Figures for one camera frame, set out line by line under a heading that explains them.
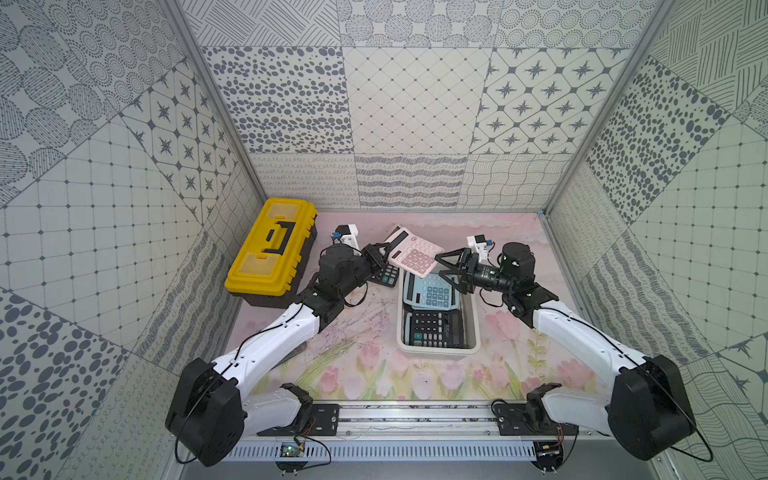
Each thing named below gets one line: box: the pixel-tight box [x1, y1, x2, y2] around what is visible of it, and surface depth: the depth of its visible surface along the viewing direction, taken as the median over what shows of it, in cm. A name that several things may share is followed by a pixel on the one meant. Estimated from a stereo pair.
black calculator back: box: [403, 309, 465, 348], surface depth 85 cm
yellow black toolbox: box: [225, 197, 318, 308], surface depth 89 cm
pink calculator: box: [385, 227, 445, 278], surface depth 77 cm
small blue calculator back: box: [403, 272, 461, 311], surface depth 89 cm
